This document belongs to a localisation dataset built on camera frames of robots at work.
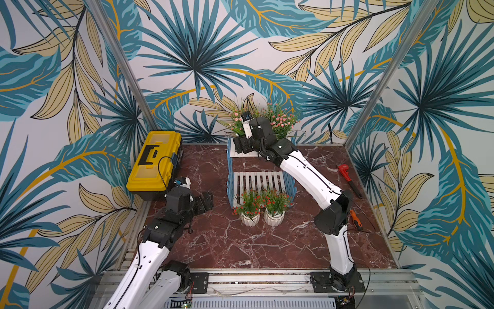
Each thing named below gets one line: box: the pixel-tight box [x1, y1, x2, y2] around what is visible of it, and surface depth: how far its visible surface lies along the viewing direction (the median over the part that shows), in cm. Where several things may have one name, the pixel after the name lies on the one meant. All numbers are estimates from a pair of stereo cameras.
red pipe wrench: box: [338, 164, 363, 199], surface depth 108 cm
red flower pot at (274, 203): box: [260, 188, 294, 228], surface depth 85 cm
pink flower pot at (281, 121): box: [260, 103, 302, 140], surface depth 72 cm
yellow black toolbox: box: [126, 130, 184, 201], surface depth 93 cm
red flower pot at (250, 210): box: [231, 189, 263, 227], surface depth 85 cm
